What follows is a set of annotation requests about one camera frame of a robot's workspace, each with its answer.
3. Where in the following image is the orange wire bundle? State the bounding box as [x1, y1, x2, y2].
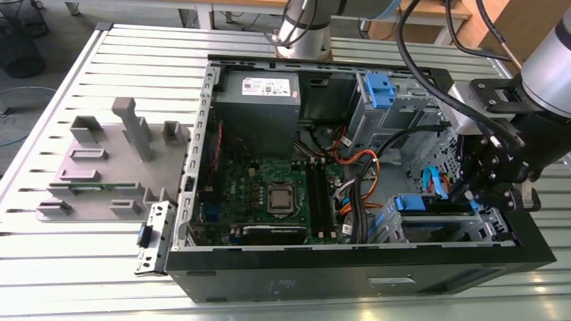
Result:
[334, 150, 384, 218]

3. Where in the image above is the metal drive cage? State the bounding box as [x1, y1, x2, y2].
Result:
[347, 70, 451, 161]

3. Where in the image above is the black mesh bin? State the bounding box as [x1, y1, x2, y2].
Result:
[0, 0, 49, 80]

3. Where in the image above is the grey power supply unit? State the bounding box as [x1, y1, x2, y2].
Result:
[213, 70, 300, 158]

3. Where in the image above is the wooden cabinet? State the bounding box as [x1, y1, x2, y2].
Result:
[452, 0, 571, 68]

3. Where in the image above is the metal expansion slot bracket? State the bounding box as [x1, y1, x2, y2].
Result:
[133, 200, 175, 277]

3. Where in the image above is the white desk frame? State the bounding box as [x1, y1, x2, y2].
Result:
[64, 0, 287, 33]

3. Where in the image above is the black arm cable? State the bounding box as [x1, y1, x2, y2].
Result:
[446, 0, 526, 63]
[396, 0, 526, 148]

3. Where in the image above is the metal disk bay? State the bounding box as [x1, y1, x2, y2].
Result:
[379, 192, 508, 243]

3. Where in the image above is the thick black case cable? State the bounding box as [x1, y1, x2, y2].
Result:
[350, 123, 451, 243]

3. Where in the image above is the green motherboard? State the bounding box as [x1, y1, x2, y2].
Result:
[195, 156, 354, 245]

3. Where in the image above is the green RAM stick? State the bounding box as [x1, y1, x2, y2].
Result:
[48, 181, 136, 189]

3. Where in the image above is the blue plastic bay latch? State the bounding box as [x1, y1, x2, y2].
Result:
[363, 72, 398, 110]

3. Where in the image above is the blue floor cable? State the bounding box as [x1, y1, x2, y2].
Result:
[0, 86, 52, 148]

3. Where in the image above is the grey parts rack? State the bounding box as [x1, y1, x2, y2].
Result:
[35, 96, 192, 223]

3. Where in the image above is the black PC case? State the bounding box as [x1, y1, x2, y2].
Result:
[163, 53, 558, 304]

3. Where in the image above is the black RAM slot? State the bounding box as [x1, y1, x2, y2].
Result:
[305, 159, 323, 237]
[316, 158, 335, 235]

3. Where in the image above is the silver CPU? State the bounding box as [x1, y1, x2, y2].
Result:
[265, 187, 297, 211]

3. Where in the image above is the black graphics card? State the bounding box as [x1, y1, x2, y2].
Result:
[243, 224, 308, 245]

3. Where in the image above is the hard disk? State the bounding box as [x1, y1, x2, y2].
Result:
[374, 195, 480, 243]

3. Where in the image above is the blue wire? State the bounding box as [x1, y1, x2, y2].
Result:
[422, 165, 450, 200]

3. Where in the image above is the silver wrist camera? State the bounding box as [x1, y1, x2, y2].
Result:
[447, 82, 488, 135]

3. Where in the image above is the wooden desk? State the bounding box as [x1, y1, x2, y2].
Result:
[370, 0, 472, 46]

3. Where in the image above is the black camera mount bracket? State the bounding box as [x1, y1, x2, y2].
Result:
[470, 77, 536, 114]

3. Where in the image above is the blue black bracket latch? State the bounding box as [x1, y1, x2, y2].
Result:
[136, 223, 153, 249]

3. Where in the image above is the black cable brown end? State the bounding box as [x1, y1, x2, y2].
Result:
[475, 0, 523, 67]

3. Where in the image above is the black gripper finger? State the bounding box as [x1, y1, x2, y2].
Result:
[459, 135, 506, 201]
[475, 173, 523, 210]

